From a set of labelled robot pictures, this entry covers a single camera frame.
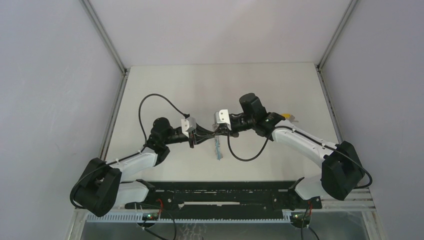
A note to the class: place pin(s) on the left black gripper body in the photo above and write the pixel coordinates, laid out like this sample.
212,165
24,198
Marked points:
178,138

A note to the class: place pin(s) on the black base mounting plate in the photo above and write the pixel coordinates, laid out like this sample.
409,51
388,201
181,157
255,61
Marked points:
219,199

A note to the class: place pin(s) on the yellow key tag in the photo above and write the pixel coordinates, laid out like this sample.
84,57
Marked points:
287,116

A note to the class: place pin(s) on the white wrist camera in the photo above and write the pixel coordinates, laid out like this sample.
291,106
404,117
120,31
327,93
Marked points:
222,117
188,126

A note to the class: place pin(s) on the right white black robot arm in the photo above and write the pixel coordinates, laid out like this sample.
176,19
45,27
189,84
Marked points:
341,168

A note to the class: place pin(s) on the right small circuit board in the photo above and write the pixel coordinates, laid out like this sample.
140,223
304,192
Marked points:
298,218

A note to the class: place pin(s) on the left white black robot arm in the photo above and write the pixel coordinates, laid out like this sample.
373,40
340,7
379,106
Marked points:
107,185

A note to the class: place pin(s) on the small circuit board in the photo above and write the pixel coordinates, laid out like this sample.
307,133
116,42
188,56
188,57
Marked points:
150,217
298,218

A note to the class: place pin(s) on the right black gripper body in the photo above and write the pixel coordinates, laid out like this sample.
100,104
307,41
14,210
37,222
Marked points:
238,124

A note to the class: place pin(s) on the left small circuit board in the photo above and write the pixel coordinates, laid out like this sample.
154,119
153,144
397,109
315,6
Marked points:
150,217

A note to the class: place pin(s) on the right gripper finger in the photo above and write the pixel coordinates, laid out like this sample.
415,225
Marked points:
216,127
222,132

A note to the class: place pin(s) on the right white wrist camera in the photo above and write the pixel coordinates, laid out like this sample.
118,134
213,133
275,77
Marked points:
222,117

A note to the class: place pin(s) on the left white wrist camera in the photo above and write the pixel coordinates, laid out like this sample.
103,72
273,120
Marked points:
188,126

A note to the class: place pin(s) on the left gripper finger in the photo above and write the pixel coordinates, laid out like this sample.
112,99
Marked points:
200,138
201,130

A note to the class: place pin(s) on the white slotted cable duct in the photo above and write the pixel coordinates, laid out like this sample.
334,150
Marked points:
132,217

